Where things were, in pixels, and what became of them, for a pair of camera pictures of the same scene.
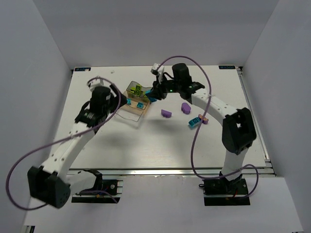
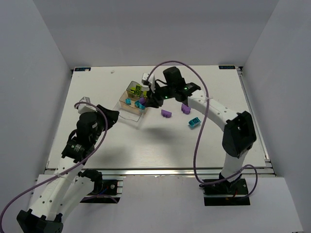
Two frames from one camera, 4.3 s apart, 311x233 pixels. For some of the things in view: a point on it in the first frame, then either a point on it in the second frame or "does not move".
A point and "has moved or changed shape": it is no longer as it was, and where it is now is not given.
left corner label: x=82 y=69 does not move
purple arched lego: x=165 y=113 does not move
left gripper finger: x=123 y=99 to x=112 y=116
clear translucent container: x=129 y=113 does not move
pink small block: x=204 y=120 to x=142 y=100
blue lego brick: x=152 y=100 has moved or changed shape
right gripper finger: x=159 y=95 to x=154 y=101
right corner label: x=227 y=67 does not move
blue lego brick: x=129 y=101 does not move
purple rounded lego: x=185 y=108 does not move
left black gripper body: x=116 y=97 to x=107 y=116
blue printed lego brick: x=194 y=122 does not move
